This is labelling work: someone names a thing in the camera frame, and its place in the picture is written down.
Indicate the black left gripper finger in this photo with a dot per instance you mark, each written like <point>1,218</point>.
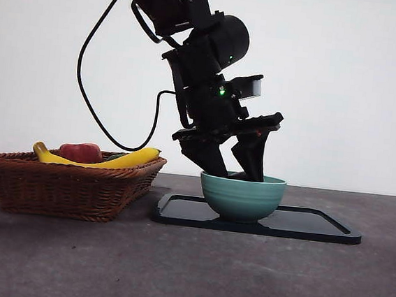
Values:
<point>204,156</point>
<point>251,153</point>

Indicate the dark green rectangular tray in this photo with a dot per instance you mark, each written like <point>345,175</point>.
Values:
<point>299,223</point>

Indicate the brown wicker basket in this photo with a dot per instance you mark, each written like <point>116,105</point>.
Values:
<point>57,187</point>

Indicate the teal ribbed bowl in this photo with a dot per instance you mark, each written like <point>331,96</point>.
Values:
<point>242,202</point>

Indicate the red apple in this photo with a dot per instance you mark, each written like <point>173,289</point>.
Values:
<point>80,151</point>

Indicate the pale grey camera box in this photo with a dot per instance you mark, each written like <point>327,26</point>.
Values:
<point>257,87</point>

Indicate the yellow banana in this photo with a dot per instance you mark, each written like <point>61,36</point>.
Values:
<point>130,159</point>

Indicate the green vegetable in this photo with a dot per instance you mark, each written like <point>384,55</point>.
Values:
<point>114,156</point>

